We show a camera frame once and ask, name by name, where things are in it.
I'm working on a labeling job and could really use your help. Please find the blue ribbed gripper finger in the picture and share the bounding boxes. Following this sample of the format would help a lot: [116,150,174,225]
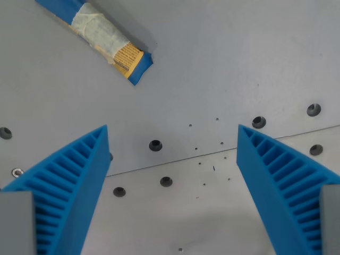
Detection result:
[0,124,111,255]
[235,124,340,255]

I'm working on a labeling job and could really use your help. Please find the blue bag with paper tape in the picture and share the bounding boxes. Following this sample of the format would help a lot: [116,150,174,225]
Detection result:
[35,0,155,87]

